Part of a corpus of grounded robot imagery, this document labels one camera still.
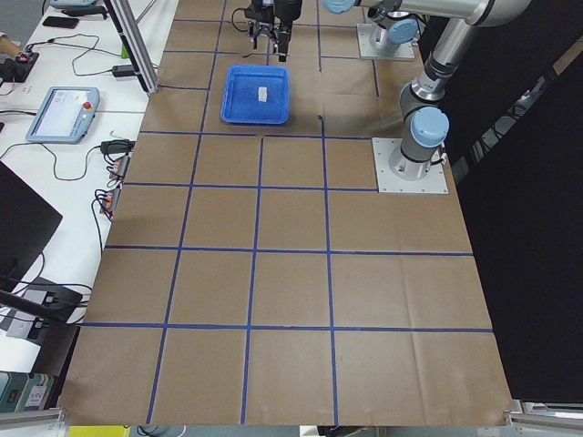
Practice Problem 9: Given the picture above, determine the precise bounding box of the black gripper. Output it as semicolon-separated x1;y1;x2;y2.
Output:
245;0;280;54
275;0;302;63

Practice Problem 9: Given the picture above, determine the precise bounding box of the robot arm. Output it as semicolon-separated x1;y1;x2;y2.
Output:
324;0;529;181
240;1;419;62

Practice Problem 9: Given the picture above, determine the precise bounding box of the blue plastic tray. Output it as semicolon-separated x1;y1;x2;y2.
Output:
220;65;290;125

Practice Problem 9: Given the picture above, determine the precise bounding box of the black power adapter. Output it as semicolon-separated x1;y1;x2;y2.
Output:
111;65;135;77

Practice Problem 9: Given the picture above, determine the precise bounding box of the black smartphone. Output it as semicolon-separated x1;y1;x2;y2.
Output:
42;16;79;29

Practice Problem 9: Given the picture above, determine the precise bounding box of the teach pendant tablet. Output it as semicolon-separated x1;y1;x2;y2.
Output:
26;86;100;144

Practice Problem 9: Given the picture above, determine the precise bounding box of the brown paper table cover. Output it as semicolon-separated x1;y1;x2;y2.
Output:
59;1;511;426

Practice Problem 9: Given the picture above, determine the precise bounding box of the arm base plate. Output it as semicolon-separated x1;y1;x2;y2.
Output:
372;137;448;195
356;22;416;61

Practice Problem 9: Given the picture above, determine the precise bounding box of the aluminium frame post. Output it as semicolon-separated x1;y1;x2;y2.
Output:
104;0;159;95

